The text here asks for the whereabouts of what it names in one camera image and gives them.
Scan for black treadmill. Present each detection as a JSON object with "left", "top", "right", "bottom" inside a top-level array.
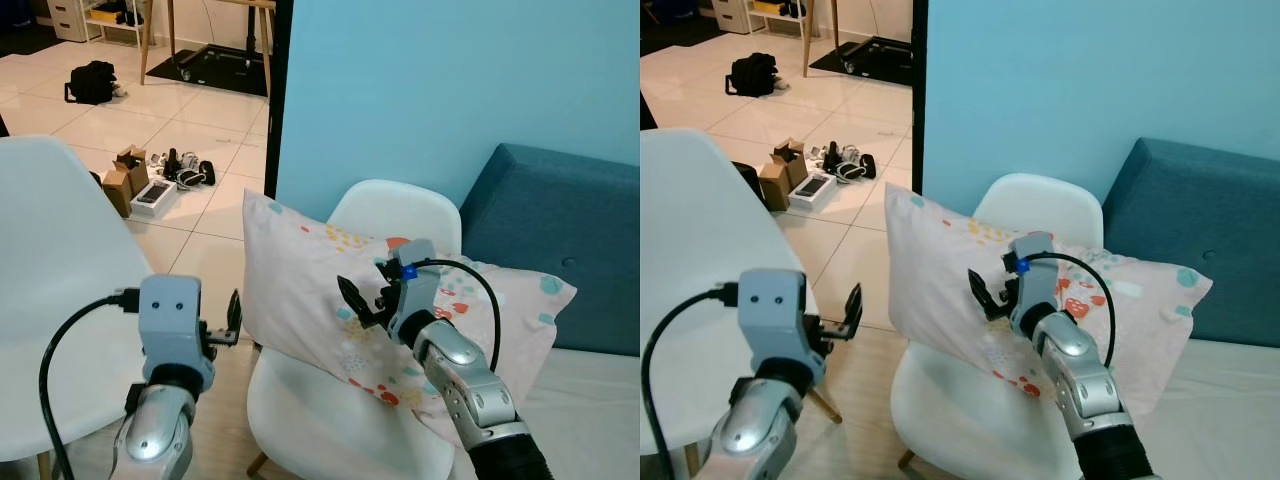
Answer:
[
  {"left": 146, "top": 0, "right": 273, "bottom": 99},
  {"left": 808, "top": 0, "right": 915, "bottom": 87}
]

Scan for dark floor mat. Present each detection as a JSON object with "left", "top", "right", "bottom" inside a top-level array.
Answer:
[
  {"left": 0, "top": 24, "right": 63, "bottom": 58},
  {"left": 640, "top": 14, "right": 729, "bottom": 57}
]

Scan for black bag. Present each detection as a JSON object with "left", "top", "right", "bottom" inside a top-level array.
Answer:
[
  {"left": 64, "top": 59, "right": 121, "bottom": 107},
  {"left": 726, "top": 52, "right": 783, "bottom": 99}
]

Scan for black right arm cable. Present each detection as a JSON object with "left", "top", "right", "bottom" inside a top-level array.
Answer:
[
  {"left": 1018, "top": 251, "right": 1117, "bottom": 367},
  {"left": 404, "top": 258, "right": 502, "bottom": 373}
]

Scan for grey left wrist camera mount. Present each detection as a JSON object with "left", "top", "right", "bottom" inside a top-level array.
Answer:
[
  {"left": 738, "top": 267, "right": 827, "bottom": 389},
  {"left": 137, "top": 274, "right": 216, "bottom": 393}
]

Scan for black door frame strip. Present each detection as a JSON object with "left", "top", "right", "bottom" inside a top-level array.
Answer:
[
  {"left": 263, "top": 0, "right": 295, "bottom": 200},
  {"left": 909, "top": 0, "right": 930, "bottom": 194}
]

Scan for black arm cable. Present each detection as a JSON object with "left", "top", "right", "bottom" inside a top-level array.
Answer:
[
  {"left": 640, "top": 282, "right": 741, "bottom": 480},
  {"left": 38, "top": 288, "right": 142, "bottom": 480},
  {"left": 404, "top": 258, "right": 502, "bottom": 373},
  {"left": 1018, "top": 251, "right": 1117, "bottom": 367}
]

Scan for beige mattress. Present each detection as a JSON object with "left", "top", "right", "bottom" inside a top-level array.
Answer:
[
  {"left": 60, "top": 338, "right": 641, "bottom": 480},
  {"left": 690, "top": 324, "right": 1280, "bottom": 480}
]

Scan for black and white gadgets pile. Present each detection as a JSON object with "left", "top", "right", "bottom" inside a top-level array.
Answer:
[
  {"left": 808, "top": 141, "right": 879, "bottom": 185},
  {"left": 148, "top": 147, "right": 217, "bottom": 190}
]

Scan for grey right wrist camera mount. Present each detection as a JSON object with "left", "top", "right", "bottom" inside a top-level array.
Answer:
[
  {"left": 386, "top": 238, "right": 443, "bottom": 345},
  {"left": 1006, "top": 231, "right": 1059, "bottom": 337}
]

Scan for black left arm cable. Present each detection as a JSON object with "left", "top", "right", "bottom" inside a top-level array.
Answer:
[
  {"left": 38, "top": 288, "right": 142, "bottom": 480},
  {"left": 640, "top": 282, "right": 741, "bottom": 480}
]

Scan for teal fabric sofa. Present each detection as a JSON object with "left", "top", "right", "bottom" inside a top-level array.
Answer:
[
  {"left": 1102, "top": 136, "right": 1280, "bottom": 349},
  {"left": 459, "top": 142, "right": 641, "bottom": 358}
]

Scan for pink patterned pillow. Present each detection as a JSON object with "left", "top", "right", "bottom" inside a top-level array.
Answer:
[
  {"left": 884, "top": 182, "right": 1215, "bottom": 425},
  {"left": 242, "top": 189, "right": 579, "bottom": 447}
]

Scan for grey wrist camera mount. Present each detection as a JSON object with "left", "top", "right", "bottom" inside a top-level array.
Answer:
[
  {"left": 1006, "top": 231, "right": 1059, "bottom": 337},
  {"left": 738, "top": 267, "right": 827, "bottom": 389},
  {"left": 386, "top": 238, "right": 443, "bottom": 345},
  {"left": 137, "top": 274, "right": 216, "bottom": 393}
]

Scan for white wire shelf rack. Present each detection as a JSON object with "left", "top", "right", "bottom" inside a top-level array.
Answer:
[
  {"left": 745, "top": 0, "right": 813, "bottom": 25},
  {"left": 82, "top": 0, "right": 153, "bottom": 48}
]

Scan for white box with black device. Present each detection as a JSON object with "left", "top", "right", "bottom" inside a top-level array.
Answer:
[
  {"left": 129, "top": 177, "right": 180, "bottom": 220},
  {"left": 788, "top": 171, "right": 840, "bottom": 213}
]

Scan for white plastic chair wooden legs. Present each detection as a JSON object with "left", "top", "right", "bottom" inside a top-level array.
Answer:
[
  {"left": 0, "top": 135, "right": 153, "bottom": 480},
  {"left": 640, "top": 127, "right": 843, "bottom": 480},
  {"left": 889, "top": 172, "right": 1106, "bottom": 480},
  {"left": 245, "top": 179, "right": 464, "bottom": 480}
]

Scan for brown cardboard box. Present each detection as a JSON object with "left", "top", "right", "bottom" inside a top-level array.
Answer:
[
  {"left": 757, "top": 137, "right": 810, "bottom": 212},
  {"left": 101, "top": 145, "right": 152, "bottom": 219}
]

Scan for white drawer cabinet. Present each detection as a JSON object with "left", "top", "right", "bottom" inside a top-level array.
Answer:
[
  {"left": 711, "top": 0, "right": 769, "bottom": 37},
  {"left": 47, "top": 0, "right": 102, "bottom": 44}
]

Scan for wooden table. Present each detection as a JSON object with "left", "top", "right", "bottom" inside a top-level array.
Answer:
[
  {"left": 138, "top": 0, "right": 278, "bottom": 99},
  {"left": 798, "top": 0, "right": 843, "bottom": 79}
]

